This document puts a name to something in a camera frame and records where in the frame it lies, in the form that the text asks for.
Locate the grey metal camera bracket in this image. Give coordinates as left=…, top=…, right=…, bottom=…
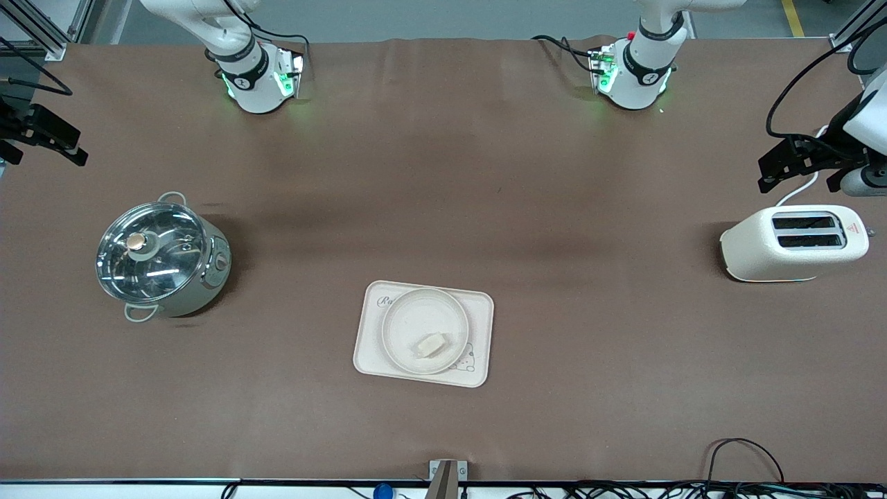
left=428, top=459, right=468, bottom=499

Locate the cream round plate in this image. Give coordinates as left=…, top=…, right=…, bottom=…
left=382, top=288, right=470, bottom=376

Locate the right arm base connector panel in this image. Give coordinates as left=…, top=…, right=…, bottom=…
left=274, top=50, right=306, bottom=99

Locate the glass pot lid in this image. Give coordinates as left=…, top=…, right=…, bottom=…
left=96, top=202, right=209, bottom=304

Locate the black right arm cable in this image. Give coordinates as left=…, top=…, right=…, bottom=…
left=0, top=38, right=74, bottom=96

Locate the black base cable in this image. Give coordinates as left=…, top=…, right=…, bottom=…
left=532, top=35, right=598, bottom=73
left=239, top=0, right=310, bottom=70

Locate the cream two-slot toaster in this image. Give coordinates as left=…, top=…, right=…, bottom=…
left=719, top=204, right=870, bottom=283

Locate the white toaster power cable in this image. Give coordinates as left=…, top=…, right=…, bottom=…
left=775, top=125, right=832, bottom=207

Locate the aluminium frame profile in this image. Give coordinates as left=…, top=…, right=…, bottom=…
left=0, top=0, right=95, bottom=61
left=830, top=0, right=887, bottom=53

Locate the black right base cable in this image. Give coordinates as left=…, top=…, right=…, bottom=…
left=239, top=0, right=310, bottom=70

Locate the cream rabbit print tray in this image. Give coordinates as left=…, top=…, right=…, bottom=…
left=353, top=280, right=495, bottom=388

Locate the pale green electric pot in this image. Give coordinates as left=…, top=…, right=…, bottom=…
left=96, top=191, right=233, bottom=323

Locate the white steamed bun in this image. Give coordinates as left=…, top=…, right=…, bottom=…
left=414, top=333, right=451, bottom=359

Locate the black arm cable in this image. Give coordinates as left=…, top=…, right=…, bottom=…
left=0, top=38, right=74, bottom=96
left=765, top=17, right=887, bottom=139

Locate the black left base cable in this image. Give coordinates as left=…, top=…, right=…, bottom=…
left=532, top=35, right=598, bottom=73

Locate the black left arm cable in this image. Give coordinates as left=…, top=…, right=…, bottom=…
left=765, top=17, right=887, bottom=139

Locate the black cable bundle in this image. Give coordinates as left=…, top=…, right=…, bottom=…
left=506, top=482, right=887, bottom=499

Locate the black looped floor cable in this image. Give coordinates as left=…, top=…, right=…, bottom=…
left=705, top=438, right=785, bottom=486

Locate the left arm base connector panel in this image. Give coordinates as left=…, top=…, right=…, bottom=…
left=588, top=45, right=619, bottom=94

